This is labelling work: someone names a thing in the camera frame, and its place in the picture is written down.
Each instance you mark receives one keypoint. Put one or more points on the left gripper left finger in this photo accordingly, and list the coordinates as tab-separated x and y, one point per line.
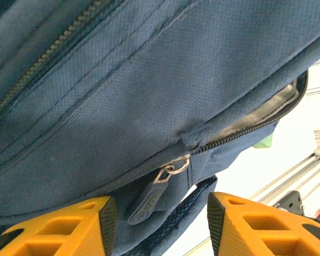
56	232

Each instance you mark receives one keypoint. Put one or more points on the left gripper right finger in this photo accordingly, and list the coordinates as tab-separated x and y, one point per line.
269	232

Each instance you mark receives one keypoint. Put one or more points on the green case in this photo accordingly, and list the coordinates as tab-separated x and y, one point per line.
264	142

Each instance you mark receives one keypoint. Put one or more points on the navy blue student backpack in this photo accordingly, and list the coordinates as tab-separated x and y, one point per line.
122	93

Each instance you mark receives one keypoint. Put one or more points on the aluminium mounting rail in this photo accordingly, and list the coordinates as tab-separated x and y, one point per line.
296	176

